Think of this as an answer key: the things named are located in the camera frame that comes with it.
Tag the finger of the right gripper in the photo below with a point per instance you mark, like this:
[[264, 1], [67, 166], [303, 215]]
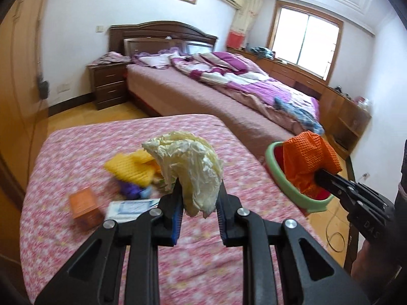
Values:
[[334, 183]]

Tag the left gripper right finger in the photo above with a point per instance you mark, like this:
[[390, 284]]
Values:
[[282, 259]]

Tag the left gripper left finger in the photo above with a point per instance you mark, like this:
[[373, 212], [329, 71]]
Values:
[[119, 252]]

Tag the orange foam net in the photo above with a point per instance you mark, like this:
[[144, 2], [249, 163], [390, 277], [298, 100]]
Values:
[[303, 156]]

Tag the teal white medicine box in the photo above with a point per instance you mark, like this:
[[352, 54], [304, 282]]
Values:
[[129, 210]]

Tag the orange small box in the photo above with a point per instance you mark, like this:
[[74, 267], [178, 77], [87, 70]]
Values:
[[85, 210]]

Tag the person's right hand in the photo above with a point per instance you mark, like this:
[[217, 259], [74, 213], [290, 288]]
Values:
[[377, 272]]

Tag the red bin green rim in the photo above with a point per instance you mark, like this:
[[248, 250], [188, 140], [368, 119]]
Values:
[[275, 166]]

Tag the wooden cabinet row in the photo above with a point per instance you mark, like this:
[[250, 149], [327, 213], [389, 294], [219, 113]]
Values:
[[343, 120]]

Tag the blue plaid cloth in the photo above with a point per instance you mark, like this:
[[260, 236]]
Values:
[[305, 119]]

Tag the purple blue wrapper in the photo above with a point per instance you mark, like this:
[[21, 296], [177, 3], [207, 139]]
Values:
[[134, 192]]

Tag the yellow foam net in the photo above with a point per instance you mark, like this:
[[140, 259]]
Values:
[[138, 168]]

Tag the purple patchwork quilt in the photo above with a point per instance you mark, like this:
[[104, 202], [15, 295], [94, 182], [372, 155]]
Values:
[[238, 75]]

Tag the wooden framed window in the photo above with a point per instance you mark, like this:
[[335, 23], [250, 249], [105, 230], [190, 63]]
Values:
[[306, 38]]

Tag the blue clothes on cabinet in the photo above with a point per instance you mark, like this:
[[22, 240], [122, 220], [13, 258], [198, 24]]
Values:
[[263, 52]]

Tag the wooden wardrobe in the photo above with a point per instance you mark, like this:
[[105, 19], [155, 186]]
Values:
[[24, 114]]

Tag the floral red curtain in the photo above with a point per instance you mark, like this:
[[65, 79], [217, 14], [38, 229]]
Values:
[[242, 23]]

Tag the large bed brown sheet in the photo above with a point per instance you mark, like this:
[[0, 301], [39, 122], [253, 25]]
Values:
[[169, 92]]

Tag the dark wooden nightstand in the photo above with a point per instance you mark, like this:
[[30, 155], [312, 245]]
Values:
[[109, 84]]

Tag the folded clothes on nightstand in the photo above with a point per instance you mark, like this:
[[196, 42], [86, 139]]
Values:
[[110, 58]]

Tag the white purple frilled pillow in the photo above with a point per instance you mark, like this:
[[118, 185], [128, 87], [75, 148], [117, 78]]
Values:
[[159, 60]]

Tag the dark wooden headboard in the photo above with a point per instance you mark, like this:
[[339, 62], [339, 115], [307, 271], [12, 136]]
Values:
[[156, 29]]

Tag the black charger on wall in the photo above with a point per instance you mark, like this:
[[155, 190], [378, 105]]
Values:
[[43, 87]]

